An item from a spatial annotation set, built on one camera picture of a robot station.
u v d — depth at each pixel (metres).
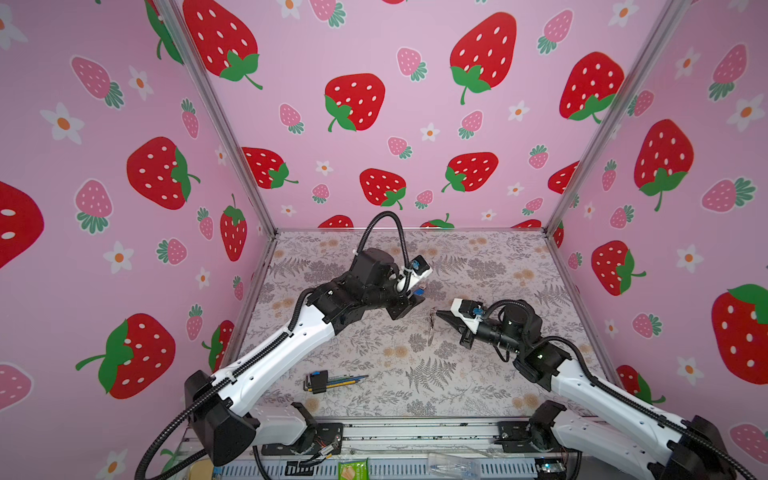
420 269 0.59
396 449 0.73
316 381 0.83
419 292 1.04
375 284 0.54
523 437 0.74
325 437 0.74
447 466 0.70
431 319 0.73
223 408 0.38
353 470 0.69
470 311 0.58
